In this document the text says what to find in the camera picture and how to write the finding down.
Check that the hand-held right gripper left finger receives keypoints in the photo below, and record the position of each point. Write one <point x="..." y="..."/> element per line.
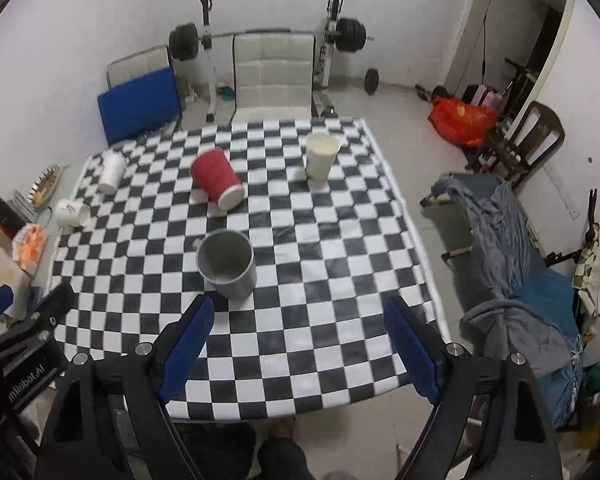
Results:
<point x="187" y="345"/>

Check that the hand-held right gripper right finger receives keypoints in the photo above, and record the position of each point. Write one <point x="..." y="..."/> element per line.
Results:
<point x="412" y="350"/>

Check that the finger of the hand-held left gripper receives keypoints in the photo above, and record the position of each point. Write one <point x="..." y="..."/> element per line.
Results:
<point x="56" y="305"/>

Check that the red ribbed paper cup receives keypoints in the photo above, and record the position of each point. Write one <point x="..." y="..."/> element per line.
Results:
<point x="215" y="176"/>

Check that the white paper cup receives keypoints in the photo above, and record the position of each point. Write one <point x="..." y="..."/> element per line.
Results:
<point x="111" y="172"/>

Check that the cream paper cup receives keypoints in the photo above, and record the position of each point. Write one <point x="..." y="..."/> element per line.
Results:
<point x="321" y="156"/>

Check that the orange white plastic bag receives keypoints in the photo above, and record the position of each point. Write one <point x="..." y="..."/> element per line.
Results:
<point x="30" y="249"/>

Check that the grey mug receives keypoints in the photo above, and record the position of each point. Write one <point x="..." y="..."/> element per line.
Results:
<point x="229" y="265"/>

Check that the white printed mug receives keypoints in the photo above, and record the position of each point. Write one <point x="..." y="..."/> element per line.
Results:
<point x="72" y="212"/>

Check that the grey hooded sweater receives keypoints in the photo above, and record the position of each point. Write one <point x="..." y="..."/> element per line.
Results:
<point x="517" y="332"/>

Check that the black white checkered tablecloth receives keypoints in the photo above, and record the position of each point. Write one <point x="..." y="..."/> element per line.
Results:
<point x="330" y="270"/>

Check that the gold toothed tray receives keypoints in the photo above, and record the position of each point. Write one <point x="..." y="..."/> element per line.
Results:
<point x="44" y="186"/>

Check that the grey draped clothing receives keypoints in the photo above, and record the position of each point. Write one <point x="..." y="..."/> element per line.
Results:
<point x="490" y="230"/>

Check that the person's leg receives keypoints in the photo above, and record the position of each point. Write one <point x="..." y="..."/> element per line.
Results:
<point x="282" y="457"/>

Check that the blue cloth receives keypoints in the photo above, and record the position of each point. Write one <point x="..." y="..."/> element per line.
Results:
<point x="550" y="295"/>

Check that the floral hanging bag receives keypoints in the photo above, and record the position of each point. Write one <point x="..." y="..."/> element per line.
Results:
<point x="587" y="255"/>

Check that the blue cushion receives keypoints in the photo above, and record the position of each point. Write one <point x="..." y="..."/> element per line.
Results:
<point x="137" y="107"/>

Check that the red plastic bag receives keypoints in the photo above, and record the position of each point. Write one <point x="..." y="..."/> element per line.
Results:
<point x="460" y="120"/>

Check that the dark wooden chair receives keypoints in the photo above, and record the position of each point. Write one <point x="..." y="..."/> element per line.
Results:
<point x="532" y="142"/>

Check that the small black dumbbell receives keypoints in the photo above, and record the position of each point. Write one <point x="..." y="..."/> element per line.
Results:
<point x="437" y="92"/>

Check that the pink bag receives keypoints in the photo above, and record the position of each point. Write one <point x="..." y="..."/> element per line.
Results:
<point x="482" y="96"/>

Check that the white barbell rack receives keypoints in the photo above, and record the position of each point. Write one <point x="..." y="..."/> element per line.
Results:
<point x="207" y="67"/>

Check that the white padded chair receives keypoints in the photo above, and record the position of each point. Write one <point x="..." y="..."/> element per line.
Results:
<point x="272" y="70"/>

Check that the black metal stand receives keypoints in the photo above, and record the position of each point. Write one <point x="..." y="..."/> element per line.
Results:
<point x="520" y="80"/>

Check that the barbell with black plates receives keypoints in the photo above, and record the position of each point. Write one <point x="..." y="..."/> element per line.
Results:
<point x="184" y="41"/>

